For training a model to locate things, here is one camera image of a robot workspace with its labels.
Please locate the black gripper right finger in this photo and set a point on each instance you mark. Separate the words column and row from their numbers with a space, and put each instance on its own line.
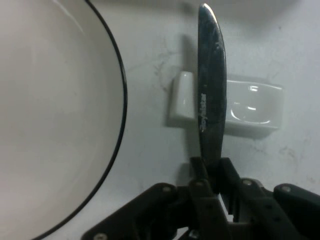
column 262, row 212

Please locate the steel table knife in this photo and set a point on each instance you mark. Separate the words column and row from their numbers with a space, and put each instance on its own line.
column 211, row 75

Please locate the white ceramic cutlery rest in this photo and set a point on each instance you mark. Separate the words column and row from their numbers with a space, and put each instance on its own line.
column 250, row 107

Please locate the white plate with black rim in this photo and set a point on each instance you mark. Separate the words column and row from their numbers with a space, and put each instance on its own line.
column 50, row 112

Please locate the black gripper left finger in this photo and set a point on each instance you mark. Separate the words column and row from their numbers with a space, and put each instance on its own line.
column 200, row 200

